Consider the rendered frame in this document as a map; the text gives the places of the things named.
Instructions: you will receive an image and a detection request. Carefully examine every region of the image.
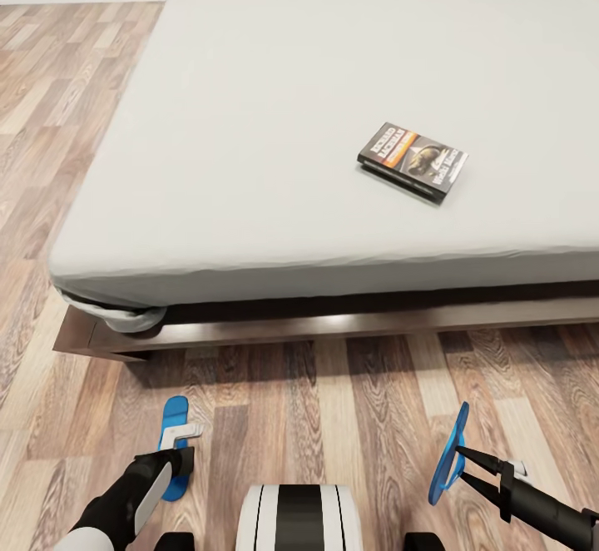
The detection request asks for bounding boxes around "hardback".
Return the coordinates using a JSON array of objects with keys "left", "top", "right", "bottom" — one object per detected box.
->
[{"left": 356, "top": 122, "right": 469, "bottom": 200}]

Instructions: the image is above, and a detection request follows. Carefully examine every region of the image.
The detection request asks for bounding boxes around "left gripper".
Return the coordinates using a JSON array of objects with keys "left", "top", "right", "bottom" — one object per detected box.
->
[{"left": 166, "top": 447, "right": 195, "bottom": 479}]

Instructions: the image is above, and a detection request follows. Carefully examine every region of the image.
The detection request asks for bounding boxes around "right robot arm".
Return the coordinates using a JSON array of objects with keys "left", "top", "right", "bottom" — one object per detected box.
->
[{"left": 456, "top": 446, "right": 599, "bottom": 551}]

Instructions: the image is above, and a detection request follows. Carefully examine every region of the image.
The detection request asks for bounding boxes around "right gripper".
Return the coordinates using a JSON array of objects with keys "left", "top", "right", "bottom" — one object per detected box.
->
[{"left": 456, "top": 446, "right": 559, "bottom": 540}]

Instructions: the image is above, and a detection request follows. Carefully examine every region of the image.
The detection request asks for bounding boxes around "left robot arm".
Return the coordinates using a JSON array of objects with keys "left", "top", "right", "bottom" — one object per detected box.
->
[{"left": 52, "top": 424, "right": 203, "bottom": 551}]

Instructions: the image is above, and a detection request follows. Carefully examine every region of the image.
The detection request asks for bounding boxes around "sandal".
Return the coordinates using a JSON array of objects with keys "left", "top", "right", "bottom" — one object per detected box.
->
[
  {"left": 158, "top": 395, "right": 190, "bottom": 502},
  {"left": 428, "top": 402, "right": 469, "bottom": 506}
]

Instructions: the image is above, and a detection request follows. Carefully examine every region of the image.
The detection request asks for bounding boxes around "robot trunk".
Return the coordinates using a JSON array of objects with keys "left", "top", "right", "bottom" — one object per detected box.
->
[{"left": 235, "top": 484, "right": 364, "bottom": 551}]

